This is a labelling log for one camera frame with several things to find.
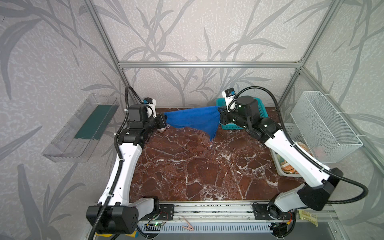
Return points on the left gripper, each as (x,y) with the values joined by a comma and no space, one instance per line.
(162,121)

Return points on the white wire mesh basket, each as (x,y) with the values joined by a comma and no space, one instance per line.
(327,134)

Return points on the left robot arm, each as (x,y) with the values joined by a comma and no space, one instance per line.
(114,214)

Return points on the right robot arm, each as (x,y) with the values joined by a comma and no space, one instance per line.
(320,180)

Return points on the pink clothespin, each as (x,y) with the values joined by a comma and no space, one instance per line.
(188,227)

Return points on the teal plastic basket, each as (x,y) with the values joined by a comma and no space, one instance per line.
(220,102)

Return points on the white plastic laundry basket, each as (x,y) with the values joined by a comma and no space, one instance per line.
(296,136)

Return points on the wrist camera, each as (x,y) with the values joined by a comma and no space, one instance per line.
(144,111)
(244,105)

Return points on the clear plastic wall shelf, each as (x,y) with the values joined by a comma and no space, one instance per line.
(80,136)

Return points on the blue towel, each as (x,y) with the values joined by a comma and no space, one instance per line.
(205,119)

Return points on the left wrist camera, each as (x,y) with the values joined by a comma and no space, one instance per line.
(144,111)

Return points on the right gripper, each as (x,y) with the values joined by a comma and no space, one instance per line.
(223,117)

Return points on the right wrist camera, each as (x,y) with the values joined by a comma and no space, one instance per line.
(244,105)

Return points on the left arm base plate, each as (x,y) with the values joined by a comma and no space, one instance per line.
(165,212)

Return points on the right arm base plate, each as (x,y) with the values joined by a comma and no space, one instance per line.
(266,211)

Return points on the yellow label tag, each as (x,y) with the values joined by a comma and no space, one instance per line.
(307,216)

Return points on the orange patterned towel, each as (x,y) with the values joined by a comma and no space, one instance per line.
(285,166)

